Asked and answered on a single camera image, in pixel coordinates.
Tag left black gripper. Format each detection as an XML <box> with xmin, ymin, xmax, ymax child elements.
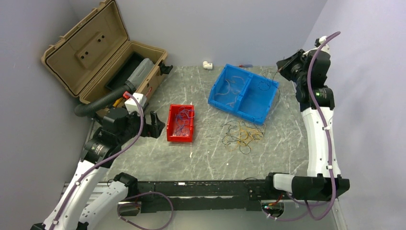
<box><xmin>117</xmin><ymin>107</ymin><xmax>165</xmax><ymax>145</ymax></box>

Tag red plastic bin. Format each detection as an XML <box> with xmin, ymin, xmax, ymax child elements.
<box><xmin>166</xmin><ymin>104</ymin><xmax>195</xmax><ymax>142</ymax></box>

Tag blue divided plastic bin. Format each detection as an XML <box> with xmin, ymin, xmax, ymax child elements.
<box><xmin>208</xmin><ymin>64</ymin><xmax>279</xmax><ymax>125</ymax></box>

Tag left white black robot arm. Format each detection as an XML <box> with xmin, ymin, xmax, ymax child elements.
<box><xmin>31</xmin><ymin>108</ymin><xmax>166</xmax><ymax>230</ymax></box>

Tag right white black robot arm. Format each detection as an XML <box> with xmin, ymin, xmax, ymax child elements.
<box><xmin>264</xmin><ymin>49</ymin><xmax>350</xmax><ymax>201</ymax></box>

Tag white pipe elbow fitting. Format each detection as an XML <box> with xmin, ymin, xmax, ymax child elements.
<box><xmin>202</xmin><ymin>61</ymin><xmax>213</xmax><ymax>70</ymax></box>

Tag grey canister in toolbox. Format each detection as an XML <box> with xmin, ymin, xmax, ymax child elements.
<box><xmin>125</xmin><ymin>58</ymin><xmax>155</xmax><ymax>92</ymax></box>

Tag tan open toolbox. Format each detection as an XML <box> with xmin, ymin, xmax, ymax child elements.
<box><xmin>41</xmin><ymin>0</ymin><xmax>172</xmax><ymax>117</ymax></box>

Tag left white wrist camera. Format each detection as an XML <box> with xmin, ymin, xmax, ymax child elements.
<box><xmin>123</xmin><ymin>92</ymin><xmax>147</xmax><ymax>114</ymax></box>

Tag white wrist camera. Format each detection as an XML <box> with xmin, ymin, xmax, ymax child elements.
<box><xmin>123</xmin><ymin>92</ymin><xmax>147</xmax><ymax>114</ymax></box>
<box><xmin>303</xmin><ymin>36</ymin><xmax>330</xmax><ymax>56</ymax></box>

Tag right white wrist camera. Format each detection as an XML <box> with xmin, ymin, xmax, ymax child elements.
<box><xmin>303</xmin><ymin>36</ymin><xmax>330</xmax><ymax>56</ymax></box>

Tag black corrugated hose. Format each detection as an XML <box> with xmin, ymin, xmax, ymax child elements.
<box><xmin>73</xmin><ymin>85</ymin><xmax>134</xmax><ymax>117</ymax></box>

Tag black aluminium base frame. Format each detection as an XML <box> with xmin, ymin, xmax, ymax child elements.
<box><xmin>59</xmin><ymin>179</ymin><xmax>338</xmax><ymax>214</ymax></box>

